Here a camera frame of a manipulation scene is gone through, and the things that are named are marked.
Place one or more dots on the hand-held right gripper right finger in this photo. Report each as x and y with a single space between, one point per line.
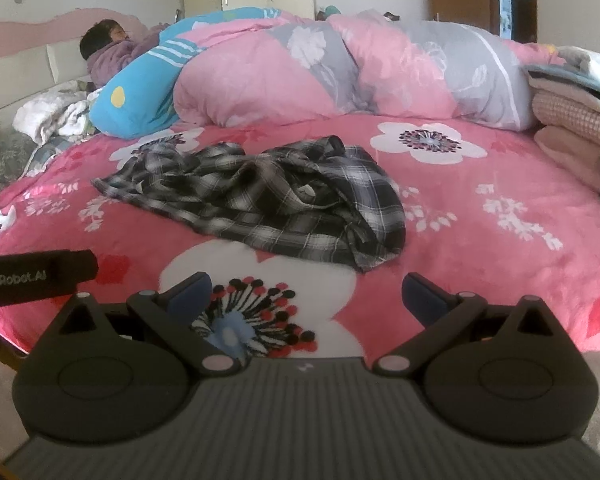
422 301

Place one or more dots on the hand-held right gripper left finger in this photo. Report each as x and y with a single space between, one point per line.
191 294

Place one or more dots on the black white plaid shirt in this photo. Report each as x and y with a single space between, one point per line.
260 200

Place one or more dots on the pink floral bedsheet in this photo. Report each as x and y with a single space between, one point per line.
480 270

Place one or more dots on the grey green floral pillow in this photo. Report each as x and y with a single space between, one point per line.
2 160

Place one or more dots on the blue checked cloth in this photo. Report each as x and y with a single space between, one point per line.
47 155

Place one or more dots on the white fluffy blanket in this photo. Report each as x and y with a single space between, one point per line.
50 115

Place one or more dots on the blue pillow with yellow dot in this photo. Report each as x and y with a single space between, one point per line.
140 95

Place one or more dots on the pale pink folded blanket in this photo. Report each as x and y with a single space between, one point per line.
570 152

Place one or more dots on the pink white headboard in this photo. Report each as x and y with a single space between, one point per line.
25 50

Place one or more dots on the pink grey floral duvet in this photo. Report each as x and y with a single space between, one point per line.
290 75

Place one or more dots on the beige folded blanket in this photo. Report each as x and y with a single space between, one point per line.
565 92

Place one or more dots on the blue printed folded cloth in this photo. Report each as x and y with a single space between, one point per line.
585 72

